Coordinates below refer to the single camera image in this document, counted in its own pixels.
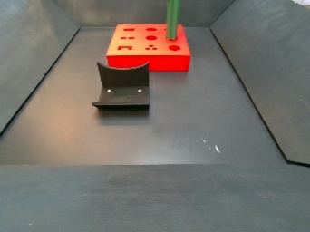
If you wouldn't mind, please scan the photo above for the green star-profile peg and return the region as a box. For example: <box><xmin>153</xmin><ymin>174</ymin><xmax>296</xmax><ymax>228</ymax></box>
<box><xmin>166</xmin><ymin>0</ymin><xmax>181</xmax><ymax>40</ymax></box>

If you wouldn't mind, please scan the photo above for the black curved holder stand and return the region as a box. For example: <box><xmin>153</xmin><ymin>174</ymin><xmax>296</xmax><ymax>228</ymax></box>
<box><xmin>93</xmin><ymin>63</ymin><xmax>150</xmax><ymax>109</ymax></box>

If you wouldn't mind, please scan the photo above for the red shape-sorting block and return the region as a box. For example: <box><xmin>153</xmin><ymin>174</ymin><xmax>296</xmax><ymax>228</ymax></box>
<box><xmin>107</xmin><ymin>24</ymin><xmax>192</xmax><ymax>72</ymax></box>

